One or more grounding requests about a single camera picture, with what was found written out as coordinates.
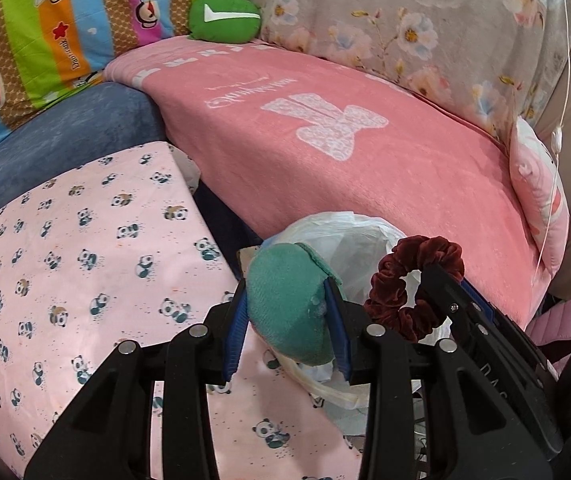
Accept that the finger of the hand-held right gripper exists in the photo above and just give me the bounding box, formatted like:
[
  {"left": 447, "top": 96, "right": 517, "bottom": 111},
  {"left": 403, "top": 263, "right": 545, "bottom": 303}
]
[
  {"left": 417, "top": 262, "right": 472, "bottom": 345},
  {"left": 459, "top": 279, "right": 519, "bottom": 336}
]

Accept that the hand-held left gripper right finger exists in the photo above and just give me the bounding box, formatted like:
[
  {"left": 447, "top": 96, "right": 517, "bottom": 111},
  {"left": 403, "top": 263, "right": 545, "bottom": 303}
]
[{"left": 321, "top": 280, "right": 553, "bottom": 480}]

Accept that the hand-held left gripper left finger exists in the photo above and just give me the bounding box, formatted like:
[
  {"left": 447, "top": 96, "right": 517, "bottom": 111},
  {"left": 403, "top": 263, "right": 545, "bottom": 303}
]
[{"left": 24, "top": 280, "right": 250, "bottom": 480}]

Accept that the dark red velvet scrunchie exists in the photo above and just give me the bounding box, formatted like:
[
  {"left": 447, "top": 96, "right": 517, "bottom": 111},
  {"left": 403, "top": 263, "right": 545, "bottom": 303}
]
[{"left": 364, "top": 236, "right": 466, "bottom": 345}]

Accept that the white plastic bag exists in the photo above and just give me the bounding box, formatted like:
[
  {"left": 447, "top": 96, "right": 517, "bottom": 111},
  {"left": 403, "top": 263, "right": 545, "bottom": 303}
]
[{"left": 260, "top": 211, "right": 455, "bottom": 441}]

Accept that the pink quilted bag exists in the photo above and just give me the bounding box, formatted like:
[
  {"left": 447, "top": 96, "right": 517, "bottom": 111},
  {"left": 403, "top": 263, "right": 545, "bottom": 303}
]
[{"left": 525, "top": 294, "right": 571, "bottom": 377}]

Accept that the pink pillow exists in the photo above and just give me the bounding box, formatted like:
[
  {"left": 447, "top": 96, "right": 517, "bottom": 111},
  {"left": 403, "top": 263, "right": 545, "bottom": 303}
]
[{"left": 508, "top": 117, "right": 571, "bottom": 279}]

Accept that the pink fleece blanket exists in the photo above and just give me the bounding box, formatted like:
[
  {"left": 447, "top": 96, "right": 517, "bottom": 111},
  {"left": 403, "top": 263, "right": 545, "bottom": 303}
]
[{"left": 102, "top": 35, "right": 541, "bottom": 331}]

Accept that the pink panda print sheet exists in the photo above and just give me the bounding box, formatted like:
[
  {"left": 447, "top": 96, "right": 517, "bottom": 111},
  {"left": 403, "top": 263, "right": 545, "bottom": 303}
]
[{"left": 0, "top": 141, "right": 366, "bottom": 480}]

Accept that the blue cushion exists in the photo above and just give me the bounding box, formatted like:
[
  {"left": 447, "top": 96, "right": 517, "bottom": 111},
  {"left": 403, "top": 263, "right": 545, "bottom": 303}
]
[{"left": 0, "top": 82, "right": 192, "bottom": 231}]

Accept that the grey floral blanket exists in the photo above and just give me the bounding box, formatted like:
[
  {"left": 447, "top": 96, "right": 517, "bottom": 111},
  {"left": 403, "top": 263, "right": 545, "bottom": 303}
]
[{"left": 210, "top": 0, "right": 571, "bottom": 147}]

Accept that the green plush toy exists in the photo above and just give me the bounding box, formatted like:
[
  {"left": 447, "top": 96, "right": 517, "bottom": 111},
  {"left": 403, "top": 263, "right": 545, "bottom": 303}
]
[{"left": 188, "top": 0, "right": 262, "bottom": 42}]

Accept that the colourful monkey print pillow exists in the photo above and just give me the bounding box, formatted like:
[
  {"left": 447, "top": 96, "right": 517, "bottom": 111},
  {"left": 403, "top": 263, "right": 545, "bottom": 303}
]
[{"left": 0, "top": 0, "right": 216, "bottom": 174}]

